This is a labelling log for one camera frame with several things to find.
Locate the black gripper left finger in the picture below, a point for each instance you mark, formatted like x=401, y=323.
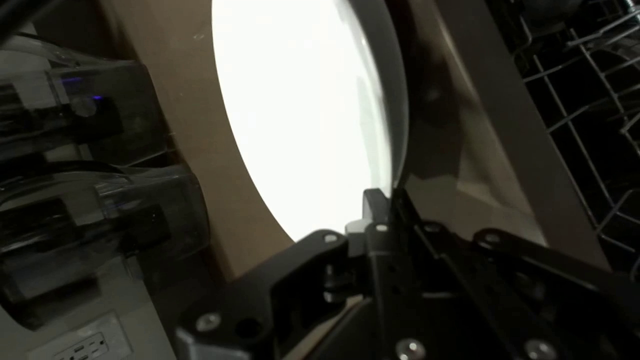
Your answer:
x=287, y=300

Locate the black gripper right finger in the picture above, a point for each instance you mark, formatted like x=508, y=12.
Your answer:
x=507, y=300

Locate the white plate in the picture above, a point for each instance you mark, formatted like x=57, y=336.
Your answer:
x=399, y=100
x=301, y=100

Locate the white wall outlet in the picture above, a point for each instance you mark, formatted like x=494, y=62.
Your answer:
x=93, y=343

